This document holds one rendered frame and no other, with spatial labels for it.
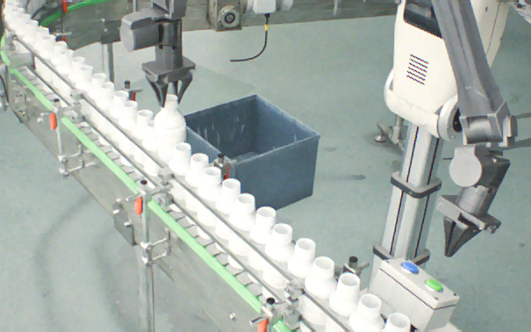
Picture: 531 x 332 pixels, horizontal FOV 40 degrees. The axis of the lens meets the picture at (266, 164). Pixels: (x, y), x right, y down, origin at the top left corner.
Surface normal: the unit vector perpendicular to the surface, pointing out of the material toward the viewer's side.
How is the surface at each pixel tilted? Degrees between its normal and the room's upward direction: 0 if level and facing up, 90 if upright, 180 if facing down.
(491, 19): 90
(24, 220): 0
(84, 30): 88
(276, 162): 90
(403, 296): 70
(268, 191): 90
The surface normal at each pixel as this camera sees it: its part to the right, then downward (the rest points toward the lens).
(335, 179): 0.06, -0.84
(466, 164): -0.65, 0.02
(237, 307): -0.79, 0.29
